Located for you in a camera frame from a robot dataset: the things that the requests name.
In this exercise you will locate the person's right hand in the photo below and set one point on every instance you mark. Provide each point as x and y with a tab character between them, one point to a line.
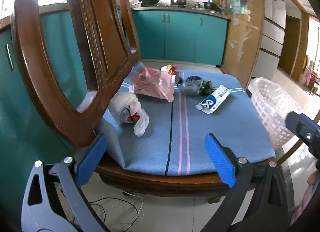
311	187

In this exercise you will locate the wooden framed glass door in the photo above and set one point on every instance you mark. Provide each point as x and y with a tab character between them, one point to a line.
240	34

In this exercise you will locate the red snack wrapper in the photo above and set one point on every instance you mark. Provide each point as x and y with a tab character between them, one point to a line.
170	69

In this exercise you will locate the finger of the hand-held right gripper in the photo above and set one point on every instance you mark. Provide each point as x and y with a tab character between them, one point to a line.
297	124

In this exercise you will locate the white plastic mesh wastebasket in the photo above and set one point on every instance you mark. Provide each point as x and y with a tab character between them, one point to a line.
270	102

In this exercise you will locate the large pink plastic bag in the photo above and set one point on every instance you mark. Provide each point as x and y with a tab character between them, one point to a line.
152	84

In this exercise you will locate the blue white medicine box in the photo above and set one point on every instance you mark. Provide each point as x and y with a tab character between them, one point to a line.
212	100

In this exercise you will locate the silver refrigerator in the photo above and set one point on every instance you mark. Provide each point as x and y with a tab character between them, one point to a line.
273	21

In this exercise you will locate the white bag with red contents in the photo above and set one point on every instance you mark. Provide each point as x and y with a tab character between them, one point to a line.
122	104

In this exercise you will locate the small brown bottle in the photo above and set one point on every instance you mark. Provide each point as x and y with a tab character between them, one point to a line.
197	4

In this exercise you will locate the pink plastic chairs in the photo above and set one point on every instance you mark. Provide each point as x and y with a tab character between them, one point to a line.
311	76

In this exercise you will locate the teal kitchen cabinet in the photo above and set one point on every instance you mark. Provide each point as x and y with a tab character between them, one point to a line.
25	97
180	36

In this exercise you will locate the brown wooden door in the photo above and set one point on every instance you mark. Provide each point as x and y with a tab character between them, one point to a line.
290	44

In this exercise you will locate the green vegetable leaves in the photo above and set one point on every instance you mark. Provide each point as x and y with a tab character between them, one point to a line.
208	88

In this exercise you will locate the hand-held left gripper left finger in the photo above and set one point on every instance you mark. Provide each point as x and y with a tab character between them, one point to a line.
91	160

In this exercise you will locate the carved wooden chair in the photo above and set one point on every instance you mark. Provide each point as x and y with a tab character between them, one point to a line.
100	26

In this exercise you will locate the grey plastic bag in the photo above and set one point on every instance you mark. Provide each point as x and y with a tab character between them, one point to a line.
190	86

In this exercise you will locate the black lidded pot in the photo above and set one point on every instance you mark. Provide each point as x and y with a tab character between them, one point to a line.
212	5

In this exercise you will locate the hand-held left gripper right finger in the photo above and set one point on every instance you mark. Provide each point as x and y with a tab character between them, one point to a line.
220	160

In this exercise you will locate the blue striped blanket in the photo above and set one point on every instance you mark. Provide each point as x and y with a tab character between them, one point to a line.
155	127

